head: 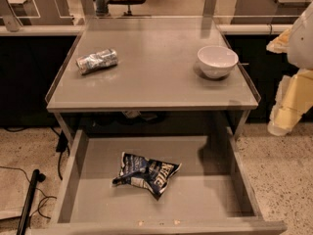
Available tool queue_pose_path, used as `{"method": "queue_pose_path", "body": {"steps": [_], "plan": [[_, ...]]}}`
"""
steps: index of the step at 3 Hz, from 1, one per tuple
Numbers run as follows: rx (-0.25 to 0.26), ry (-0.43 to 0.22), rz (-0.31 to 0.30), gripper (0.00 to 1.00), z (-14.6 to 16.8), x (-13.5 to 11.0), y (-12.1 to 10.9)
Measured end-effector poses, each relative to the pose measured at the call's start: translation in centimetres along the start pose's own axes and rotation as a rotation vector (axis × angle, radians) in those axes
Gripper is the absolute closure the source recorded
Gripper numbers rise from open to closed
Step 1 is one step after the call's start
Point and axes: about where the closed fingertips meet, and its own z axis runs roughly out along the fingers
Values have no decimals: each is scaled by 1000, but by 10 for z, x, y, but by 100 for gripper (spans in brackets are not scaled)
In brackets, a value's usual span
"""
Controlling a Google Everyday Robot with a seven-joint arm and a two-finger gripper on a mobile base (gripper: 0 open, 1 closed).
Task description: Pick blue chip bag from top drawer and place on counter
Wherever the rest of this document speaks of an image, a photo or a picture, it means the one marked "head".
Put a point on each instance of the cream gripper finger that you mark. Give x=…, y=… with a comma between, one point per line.
x=294, y=98
x=281, y=43

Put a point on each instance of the blue chip bag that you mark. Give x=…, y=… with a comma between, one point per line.
x=149, y=174

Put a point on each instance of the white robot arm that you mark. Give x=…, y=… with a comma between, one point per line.
x=300, y=51

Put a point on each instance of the grey counter cabinet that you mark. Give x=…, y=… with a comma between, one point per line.
x=157, y=70

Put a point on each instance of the grey open drawer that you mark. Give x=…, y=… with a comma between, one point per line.
x=209, y=194

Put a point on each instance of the grey background desk right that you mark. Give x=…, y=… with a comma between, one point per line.
x=268, y=11

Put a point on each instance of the grey background desk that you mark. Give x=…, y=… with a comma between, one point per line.
x=268, y=11
x=42, y=12

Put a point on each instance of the white ceramic bowl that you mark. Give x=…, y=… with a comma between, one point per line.
x=217, y=61

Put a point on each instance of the crushed silver can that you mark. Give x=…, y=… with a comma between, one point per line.
x=97, y=61

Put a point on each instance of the grey background desk left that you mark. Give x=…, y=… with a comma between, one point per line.
x=42, y=12

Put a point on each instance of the black pole on floor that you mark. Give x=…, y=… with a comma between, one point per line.
x=36, y=177

